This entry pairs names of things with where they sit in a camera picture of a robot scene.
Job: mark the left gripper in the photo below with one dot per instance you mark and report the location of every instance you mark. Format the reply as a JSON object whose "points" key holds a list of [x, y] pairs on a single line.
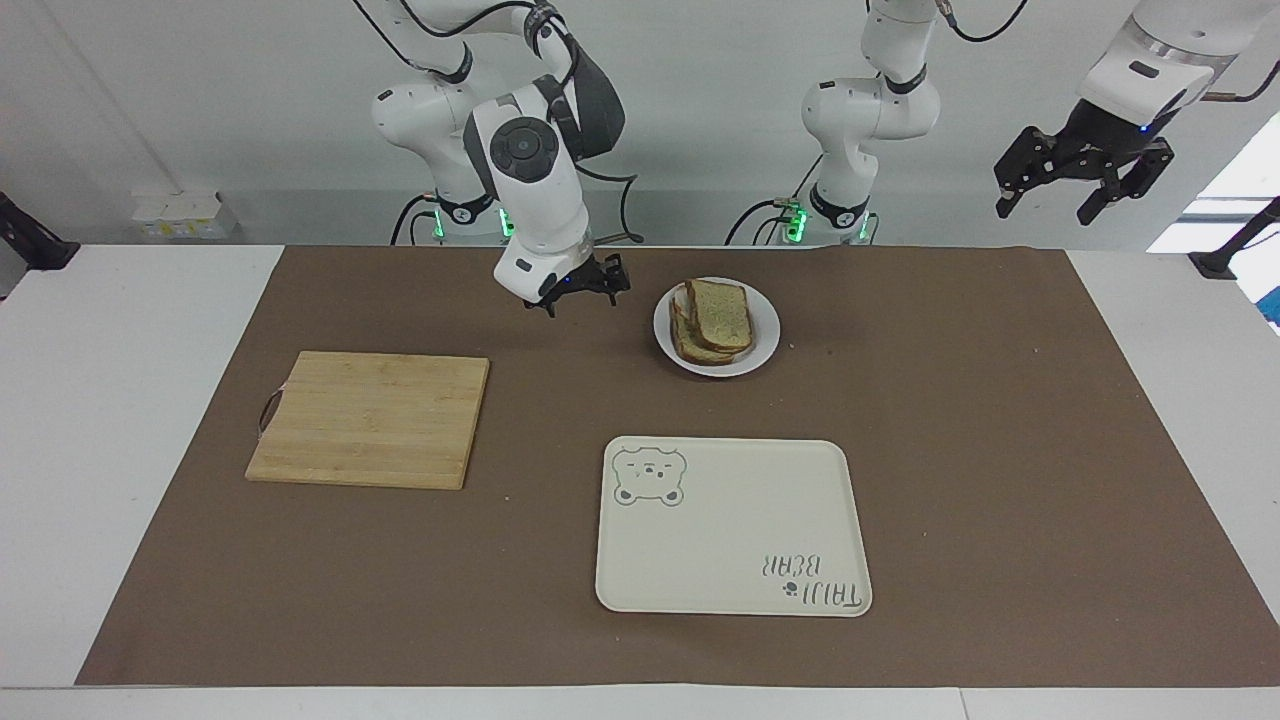
{"points": [[1110, 130]]}

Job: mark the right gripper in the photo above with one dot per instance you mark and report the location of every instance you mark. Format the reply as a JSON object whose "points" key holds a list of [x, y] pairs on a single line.
{"points": [[573, 281]]}

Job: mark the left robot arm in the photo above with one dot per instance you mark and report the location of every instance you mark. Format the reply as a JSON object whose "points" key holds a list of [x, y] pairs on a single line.
{"points": [[880, 110]]}

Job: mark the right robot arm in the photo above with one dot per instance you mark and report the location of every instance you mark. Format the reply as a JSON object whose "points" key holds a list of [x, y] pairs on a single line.
{"points": [[530, 200]]}

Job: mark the round white plate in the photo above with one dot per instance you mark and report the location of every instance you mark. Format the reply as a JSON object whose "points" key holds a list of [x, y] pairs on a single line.
{"points": [[765, 330]]}

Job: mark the brown bread slice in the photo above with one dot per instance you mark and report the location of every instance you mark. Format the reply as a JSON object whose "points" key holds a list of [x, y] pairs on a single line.
{"points": [[690, 345], [722, 315]]}

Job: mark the black stand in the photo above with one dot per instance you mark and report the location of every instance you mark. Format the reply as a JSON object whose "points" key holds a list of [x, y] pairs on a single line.
{"points": [[1235, 250], [30, 240]]}

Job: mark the wooden cutting board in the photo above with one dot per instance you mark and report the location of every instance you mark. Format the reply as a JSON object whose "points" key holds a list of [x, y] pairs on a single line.
{"points": [[370, 418]]}

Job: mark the cream tray with bear print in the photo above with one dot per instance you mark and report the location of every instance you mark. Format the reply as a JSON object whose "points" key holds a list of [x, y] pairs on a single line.
{"points": [[730, 525]]}

